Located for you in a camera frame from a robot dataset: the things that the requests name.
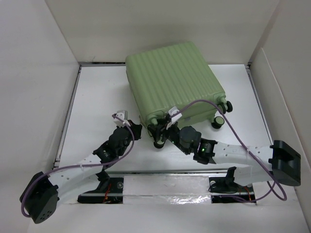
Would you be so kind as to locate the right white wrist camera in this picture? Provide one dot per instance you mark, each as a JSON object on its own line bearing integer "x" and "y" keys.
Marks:
{"x": 174, "y": 116}

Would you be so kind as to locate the green hard-shell suitcase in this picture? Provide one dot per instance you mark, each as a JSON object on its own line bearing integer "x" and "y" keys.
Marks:
{"x": 173, "y": 77}

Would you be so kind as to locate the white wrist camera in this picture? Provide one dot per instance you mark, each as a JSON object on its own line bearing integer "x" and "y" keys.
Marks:
{"x": 174, "y": 116}
{"x": 120, "y": 118}

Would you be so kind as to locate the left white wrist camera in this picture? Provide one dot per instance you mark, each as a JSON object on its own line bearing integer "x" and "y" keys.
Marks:
{"x": 120, "y": 118}

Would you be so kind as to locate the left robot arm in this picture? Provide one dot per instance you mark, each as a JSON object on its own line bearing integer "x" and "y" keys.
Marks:
{"x": 46, "y": 190}

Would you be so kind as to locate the metal mounting rail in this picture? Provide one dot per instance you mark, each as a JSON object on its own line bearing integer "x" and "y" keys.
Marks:
{"x": 168, "y": 188}

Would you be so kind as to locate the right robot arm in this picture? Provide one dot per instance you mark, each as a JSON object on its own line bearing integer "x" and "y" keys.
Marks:
{"x": 278, "y": 161}

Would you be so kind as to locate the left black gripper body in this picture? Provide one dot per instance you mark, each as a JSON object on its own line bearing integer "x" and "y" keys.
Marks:
{"x": 135, "y": 136}

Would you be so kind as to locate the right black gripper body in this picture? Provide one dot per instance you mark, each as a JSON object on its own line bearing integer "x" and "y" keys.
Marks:
{"x": 172, "y": 134}

